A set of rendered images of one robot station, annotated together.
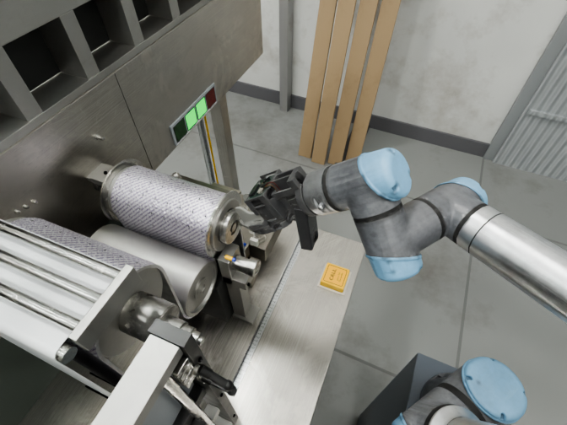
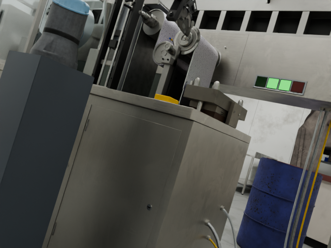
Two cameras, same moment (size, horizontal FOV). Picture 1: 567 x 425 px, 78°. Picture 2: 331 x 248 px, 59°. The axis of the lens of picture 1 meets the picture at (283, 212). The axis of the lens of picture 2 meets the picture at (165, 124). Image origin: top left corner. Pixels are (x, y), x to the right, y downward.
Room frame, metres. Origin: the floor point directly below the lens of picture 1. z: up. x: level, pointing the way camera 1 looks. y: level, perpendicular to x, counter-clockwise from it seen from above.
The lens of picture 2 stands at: (0.77, -1.25, 0.80)
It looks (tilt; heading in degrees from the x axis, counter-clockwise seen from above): 1 degrees up; 102
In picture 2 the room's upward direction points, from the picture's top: 17 degrees clockwise
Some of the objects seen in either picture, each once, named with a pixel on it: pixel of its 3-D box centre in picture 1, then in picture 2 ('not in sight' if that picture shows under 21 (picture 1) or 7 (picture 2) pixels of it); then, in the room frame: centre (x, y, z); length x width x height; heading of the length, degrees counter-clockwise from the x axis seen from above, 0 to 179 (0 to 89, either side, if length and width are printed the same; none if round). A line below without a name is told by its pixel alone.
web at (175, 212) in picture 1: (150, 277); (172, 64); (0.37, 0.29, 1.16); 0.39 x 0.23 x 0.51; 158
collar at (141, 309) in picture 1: (149, 318); (149, 19); (0.21, 0.20, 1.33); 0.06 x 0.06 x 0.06; 68
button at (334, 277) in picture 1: (334, 277); (166, 100); (0.51, -0.15, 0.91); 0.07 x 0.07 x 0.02; 68
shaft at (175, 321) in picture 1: (184, 333); (143, 14); (0.18, 0.14, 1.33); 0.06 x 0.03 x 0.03; 68
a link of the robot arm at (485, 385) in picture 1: (481, 395); (68, 16); (0.16, -0.40, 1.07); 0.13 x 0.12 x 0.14; 121
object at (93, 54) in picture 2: not in sight; (100, 48); (-0.18, 0.50, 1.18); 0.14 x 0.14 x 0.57
